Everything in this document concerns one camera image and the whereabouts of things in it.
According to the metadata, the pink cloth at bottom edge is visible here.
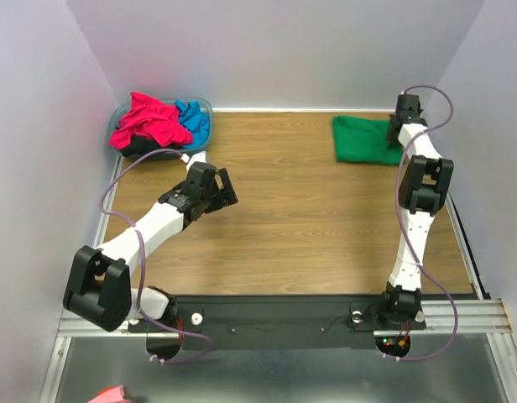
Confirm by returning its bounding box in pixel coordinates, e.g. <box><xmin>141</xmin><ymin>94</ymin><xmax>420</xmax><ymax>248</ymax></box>
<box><xmin>88</xmin><ymin>385</ymin><xmax>131</xmax><ymax>403</ymax></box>

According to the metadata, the translucent blue plastic bin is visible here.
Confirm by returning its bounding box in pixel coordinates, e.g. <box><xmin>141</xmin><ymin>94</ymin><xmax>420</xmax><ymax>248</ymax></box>
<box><xmin>107</xmin><ymin>92</ymin><xmax>214</xmax><ymax>160</ymax></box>

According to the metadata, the green t shirt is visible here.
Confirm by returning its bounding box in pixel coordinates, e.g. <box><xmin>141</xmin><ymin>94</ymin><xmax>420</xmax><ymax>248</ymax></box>
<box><xmin>332</xmin><ymin>115</ymin><xmax>403</xmax><ymax>165</ymax></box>

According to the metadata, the black t shirt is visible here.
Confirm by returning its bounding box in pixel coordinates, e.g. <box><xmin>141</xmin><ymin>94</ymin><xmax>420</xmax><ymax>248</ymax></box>
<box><xmin>119</xmin><ymin>135</ymin><xmax>180</xmax><ymax>160</ymax></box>

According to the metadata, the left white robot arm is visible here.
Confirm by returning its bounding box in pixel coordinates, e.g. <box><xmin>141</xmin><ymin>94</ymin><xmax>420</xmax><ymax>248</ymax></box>
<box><xmin>63</xmin><ymin>162</ymin><xmax>238</xmax><ymax>332</ymax></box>

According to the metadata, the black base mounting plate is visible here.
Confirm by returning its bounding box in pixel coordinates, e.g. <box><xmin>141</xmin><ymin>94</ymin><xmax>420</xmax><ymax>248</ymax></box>
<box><xmin>128</xmin><ymin>294</ymin><xmax>427</xmax><ymax>353</ymax></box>

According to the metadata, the pink t shirt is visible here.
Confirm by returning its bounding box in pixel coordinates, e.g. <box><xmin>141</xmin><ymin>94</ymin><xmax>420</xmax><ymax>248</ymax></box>
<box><xmin>108</xmin><ymin>92</ymin><xmax>193</xmax><ymax>150</ymax></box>

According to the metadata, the blue t shirt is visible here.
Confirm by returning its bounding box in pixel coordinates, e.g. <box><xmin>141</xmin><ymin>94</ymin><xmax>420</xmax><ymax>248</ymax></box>
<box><xmin>175</xmin><ymin>100</ymin><xmax>211</xmax><ymax>149</ymax></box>

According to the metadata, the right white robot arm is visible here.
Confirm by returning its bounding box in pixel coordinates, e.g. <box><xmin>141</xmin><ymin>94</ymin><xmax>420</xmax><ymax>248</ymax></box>
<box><xmin>376</xmin><ymin>92</ymin><xmax>454</xmax><ymax>328</ymax></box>

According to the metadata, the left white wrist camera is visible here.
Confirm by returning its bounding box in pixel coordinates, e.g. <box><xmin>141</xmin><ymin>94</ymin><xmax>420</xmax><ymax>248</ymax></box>
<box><xmin>180</xmin><ymin>151</ymin><xmax>207</xmax><ymax>171</ymax></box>

